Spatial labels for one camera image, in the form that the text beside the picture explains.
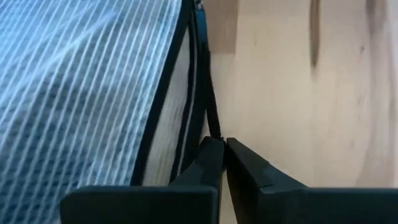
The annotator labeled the white mesh zip pouch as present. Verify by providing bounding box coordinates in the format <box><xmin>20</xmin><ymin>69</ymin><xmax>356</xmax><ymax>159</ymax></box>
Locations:
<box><xmin>0</xmin><ymin>0</ymin><xmax>223</xmax><ymax>224</ymax></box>

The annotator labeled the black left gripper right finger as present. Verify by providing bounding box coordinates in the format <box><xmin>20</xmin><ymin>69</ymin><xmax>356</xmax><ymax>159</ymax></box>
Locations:
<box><xmin>226</xmin><ymin>138</ymin><xmax>398</xmax><ymax>224</ymax></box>

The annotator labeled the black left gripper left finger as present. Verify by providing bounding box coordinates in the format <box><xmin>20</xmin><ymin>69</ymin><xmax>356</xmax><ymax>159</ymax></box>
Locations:
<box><xmin>60</xmin><ymin>136</ymin><xmax>226</xmax><ymax>224</ymax></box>

